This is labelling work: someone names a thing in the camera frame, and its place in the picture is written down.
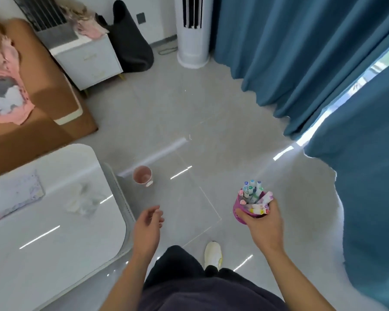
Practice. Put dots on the person's right hand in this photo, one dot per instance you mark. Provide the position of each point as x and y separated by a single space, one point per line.
265 229

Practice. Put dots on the person's left hand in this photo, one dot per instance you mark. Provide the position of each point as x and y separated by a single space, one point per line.
147 233

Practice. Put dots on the pink perforated pen holder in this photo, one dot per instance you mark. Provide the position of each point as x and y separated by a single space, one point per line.
238 212

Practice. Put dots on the bunch of white markers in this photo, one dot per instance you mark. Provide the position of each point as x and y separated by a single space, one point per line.
251 194

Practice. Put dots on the paper with coloured squiggles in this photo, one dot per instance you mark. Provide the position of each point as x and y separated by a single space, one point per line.
16 197

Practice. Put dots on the person's right forearm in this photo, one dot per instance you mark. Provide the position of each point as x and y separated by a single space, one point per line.
295 281

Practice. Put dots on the person's left forearm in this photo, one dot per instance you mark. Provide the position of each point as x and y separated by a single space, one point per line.
129 285

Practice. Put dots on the person's right white shoe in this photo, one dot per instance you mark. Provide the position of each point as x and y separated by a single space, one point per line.
213 255

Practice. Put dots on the black trousers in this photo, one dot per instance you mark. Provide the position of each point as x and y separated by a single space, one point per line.
175 262

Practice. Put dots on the pink waste bin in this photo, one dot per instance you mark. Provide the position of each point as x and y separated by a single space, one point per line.
142 175

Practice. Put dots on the crumpled white tissue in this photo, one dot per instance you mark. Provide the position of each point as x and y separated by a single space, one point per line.
81 204

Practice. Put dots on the dark purple shirt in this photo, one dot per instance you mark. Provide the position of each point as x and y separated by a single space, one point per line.
207 297

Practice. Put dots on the blue curtain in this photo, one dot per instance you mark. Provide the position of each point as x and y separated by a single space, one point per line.
369 191
278 45

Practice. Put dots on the brown sofa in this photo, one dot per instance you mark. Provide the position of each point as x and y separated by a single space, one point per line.
52 93

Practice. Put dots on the white bedside cabinet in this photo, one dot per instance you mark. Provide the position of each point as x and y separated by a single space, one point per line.
87 64

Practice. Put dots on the pink grey plush cushion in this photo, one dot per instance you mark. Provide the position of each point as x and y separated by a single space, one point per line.
6 110

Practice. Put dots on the black bag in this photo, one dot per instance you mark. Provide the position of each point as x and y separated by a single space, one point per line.
129 45

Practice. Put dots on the white tower air conditioner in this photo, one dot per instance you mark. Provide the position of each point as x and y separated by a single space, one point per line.
193 45

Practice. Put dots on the pink floral cloth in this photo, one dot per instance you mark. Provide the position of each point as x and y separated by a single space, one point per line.
90 29

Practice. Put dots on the grey heater with black grill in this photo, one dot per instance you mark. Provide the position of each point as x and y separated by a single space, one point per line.
58 37

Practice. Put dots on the dark wall socket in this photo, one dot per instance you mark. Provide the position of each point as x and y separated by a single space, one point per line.
141 18

